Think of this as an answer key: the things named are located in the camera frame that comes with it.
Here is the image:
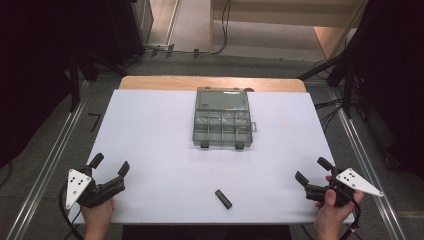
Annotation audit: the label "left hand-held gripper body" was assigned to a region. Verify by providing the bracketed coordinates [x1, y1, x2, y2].
[64, 165, 127, 211]

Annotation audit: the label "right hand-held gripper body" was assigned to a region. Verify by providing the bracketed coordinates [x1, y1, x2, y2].
[304, 167, 385, 207]

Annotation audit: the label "small black bar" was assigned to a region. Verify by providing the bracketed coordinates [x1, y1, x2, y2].
[214, 188, 234, 211]

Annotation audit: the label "clear plastic compartment box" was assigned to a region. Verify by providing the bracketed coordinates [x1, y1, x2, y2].
[192, 86, 259, 150]

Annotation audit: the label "person's left hand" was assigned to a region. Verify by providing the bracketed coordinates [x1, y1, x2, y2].
[80, 197, 116, 232]

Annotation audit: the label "person's right hand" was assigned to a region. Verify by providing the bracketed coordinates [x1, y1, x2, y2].
[313, 175, 366, 235]

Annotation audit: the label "white table cover sheet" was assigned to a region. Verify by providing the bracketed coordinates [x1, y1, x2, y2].
[73, 88, 355, 226]

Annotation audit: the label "black stand leg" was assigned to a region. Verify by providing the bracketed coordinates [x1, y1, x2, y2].
[297, 54, 346, 82]
[68, 49, 82, 113]

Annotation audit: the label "black curtain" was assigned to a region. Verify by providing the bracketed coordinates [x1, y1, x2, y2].
[324, 0, 424, 181]
[0, 0, 148, 169]

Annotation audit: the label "person's dark lap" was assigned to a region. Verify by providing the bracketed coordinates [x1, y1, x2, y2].
[121, 224, 293, 240]

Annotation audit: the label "light wooden furniture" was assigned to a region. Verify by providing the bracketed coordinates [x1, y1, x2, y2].
[208, 0, 369, 62]

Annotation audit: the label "metal floor rail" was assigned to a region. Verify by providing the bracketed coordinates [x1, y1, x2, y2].
[5, 79, 91, 240]
[328, 87, 408, 240]

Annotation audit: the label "right hand-held gripper cable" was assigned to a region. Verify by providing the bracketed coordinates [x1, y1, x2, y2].
[339, 199, 364, 240]

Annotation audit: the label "hand-held gripper cable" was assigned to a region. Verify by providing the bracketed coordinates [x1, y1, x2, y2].
[58, 182, 85, 240]
[339, 199, 364, 240]

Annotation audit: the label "left hand-held gripper cable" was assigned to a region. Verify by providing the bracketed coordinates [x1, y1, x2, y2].
[58, 182, 85, 240]

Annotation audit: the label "black floor cables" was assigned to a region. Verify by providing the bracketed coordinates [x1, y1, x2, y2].
[313, 98, 346, 132]

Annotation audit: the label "black hanging cable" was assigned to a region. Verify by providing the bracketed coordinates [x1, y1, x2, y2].
[173, 0, 233, 56]

